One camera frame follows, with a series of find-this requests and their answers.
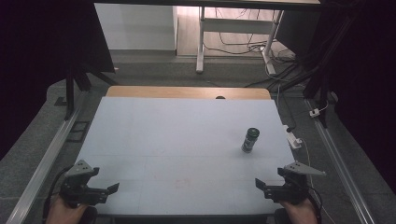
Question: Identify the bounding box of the white cabinet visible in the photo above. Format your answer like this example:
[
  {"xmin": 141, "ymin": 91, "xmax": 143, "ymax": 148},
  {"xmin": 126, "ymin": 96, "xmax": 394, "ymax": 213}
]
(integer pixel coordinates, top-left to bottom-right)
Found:
[{"xmin": 93, "ymin": 3, "xmax": 179, "ymax": 51}]

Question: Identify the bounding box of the person's left hand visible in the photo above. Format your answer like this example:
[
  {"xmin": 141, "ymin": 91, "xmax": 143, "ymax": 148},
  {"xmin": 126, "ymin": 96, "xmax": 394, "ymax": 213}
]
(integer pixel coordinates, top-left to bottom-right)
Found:
[{"xmin": 46, "ymin": 197, "xmax": 89, "ymax": 224}]

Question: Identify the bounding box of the white desk frame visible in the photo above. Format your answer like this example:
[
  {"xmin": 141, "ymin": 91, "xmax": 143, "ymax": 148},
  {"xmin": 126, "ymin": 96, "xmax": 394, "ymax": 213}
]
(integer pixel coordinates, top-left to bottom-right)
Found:
[{"xmin": 195, "ymin": 6, "xmax": 285, "ymax": 76}]

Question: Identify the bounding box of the white power strip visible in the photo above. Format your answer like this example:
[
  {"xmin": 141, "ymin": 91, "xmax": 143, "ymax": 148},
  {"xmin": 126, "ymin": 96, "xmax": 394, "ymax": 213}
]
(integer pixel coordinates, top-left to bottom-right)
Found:
[{"xmin": 282, "ymin": 124, "xmax": 304, "ymax": 150}]

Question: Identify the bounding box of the wooden table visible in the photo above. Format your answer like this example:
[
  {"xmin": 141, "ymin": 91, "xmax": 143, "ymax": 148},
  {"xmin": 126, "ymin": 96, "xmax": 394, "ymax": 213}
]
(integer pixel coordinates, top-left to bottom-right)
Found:
[{"xmin": 106, "ymin": 85, "xmax": 273, "ymax": 101}]

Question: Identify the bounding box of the person's right hand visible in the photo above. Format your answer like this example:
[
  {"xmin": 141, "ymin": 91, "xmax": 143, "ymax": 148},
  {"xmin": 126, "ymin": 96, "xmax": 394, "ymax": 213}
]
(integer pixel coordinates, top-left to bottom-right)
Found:
[{"xmin": 279, "ymin": 198, "xmax": 319, "ymax": 224}]

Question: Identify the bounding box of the black floor cable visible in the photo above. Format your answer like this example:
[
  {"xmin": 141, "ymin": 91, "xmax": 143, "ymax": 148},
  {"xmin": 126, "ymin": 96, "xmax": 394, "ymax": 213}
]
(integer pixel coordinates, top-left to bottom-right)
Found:
[{"xmin": 203, "ymin": 7, "xmax": 297, "ymax": 63}]

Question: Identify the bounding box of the black metal stand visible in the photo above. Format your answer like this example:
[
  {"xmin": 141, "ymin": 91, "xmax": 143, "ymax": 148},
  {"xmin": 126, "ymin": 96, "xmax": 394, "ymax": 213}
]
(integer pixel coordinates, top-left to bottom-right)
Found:
[
  {"xmin": 64, "ymin": 62, "xmax": 120, "ymax": 121},
  {"xmin": 268, "ymin": 12, "xmax": 359, "ymax": 129}
]

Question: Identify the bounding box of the dark green can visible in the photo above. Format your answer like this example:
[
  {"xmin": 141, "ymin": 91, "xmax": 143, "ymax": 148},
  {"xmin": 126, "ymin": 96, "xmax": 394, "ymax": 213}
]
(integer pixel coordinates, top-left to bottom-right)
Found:
[{"xmin": 241, "ymin": 126, "xmax": 261, "ymax": 154}]

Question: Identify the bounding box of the aluminium floor rail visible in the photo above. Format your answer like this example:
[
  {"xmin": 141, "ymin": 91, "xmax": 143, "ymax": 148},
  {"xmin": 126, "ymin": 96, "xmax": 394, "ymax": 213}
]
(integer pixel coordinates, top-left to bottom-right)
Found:
[
  {"xmin": 304, "ymin": 98, "xmax": 376, "ymax": 224},
  {"xmin": 5, "ymin": 91, "xmax": 87, "ymax": 224}
]

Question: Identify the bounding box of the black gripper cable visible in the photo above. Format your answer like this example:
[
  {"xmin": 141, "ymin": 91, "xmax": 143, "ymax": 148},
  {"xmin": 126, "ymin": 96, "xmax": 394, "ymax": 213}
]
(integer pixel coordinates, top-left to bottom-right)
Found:
[
  {"xmin": 42, "ymin": 165, "xmax": 75, "ymax": 222},
  {"xmin": 306, "ymin": 185, "xmax": 324, "ymax": 224}
]

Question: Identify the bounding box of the thin white cable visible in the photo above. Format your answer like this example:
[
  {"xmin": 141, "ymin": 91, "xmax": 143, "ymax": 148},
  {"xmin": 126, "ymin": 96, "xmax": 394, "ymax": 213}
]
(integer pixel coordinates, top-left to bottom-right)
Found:
[{"xmin": 298, "ymin": 137, "xmax": 314, "ymax": 188}]

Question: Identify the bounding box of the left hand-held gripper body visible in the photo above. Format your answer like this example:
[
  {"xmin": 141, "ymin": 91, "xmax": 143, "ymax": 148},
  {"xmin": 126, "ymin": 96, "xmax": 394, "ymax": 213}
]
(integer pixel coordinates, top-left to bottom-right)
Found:
[{"xmin": 60, "ymin": 159, "xmax": 110, "ymax": 208}]

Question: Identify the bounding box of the black curtain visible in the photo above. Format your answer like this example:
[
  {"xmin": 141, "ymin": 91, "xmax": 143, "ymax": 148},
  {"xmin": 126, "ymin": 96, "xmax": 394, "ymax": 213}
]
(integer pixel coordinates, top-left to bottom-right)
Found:
[
  {"xmin": 275, "ymin": 0, "xmax": 396, "ymax": 195},
  {"xmin": 0, "ymin": 0, "xmax": 116, "ymax": 161}
]

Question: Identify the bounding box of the white table cover sheet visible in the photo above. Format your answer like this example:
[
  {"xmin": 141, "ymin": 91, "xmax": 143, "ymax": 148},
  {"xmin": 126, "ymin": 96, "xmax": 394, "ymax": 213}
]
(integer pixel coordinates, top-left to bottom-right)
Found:
[{"xmin": 73, "ymin": 96, "xmax": 296, "ymax": 217}]

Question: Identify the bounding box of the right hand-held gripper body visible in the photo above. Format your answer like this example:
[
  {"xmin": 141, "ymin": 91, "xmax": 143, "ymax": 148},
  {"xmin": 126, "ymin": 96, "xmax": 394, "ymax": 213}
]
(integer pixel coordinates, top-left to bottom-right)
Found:
[{"xmin": 263, "ymin": 160, "xmax": 327, "ymax": 206}]

